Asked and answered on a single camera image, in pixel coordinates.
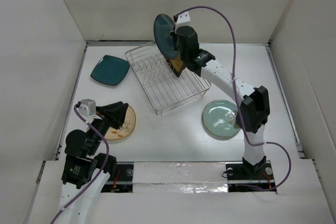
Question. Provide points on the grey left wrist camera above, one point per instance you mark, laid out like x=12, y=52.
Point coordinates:
x=87, y=107

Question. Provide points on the dark teal round plate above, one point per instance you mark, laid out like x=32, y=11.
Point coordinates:
x=162, y=26

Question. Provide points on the beige round leaf plate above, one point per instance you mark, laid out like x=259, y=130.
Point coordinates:
x=126, y=129

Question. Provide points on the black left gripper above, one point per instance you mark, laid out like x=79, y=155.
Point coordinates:
x=115, y=111

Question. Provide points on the black and amber square plate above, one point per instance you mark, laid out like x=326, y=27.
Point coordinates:
x=176, y=65

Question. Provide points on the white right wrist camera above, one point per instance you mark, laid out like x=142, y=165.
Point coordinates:
x=182, y=19

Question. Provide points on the wire dish rack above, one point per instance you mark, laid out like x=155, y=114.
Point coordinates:
x=164, y=90

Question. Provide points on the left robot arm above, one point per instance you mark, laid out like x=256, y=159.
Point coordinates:
x=88, y=163

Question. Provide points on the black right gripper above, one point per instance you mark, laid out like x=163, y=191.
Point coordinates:
x=175, y=38

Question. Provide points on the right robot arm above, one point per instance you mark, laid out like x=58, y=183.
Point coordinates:
x=252, y=103

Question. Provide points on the light green flower plate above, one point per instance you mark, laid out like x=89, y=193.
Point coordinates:
x=219, y=117

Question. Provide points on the teal square plate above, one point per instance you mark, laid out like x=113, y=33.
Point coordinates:
x=110, y=70

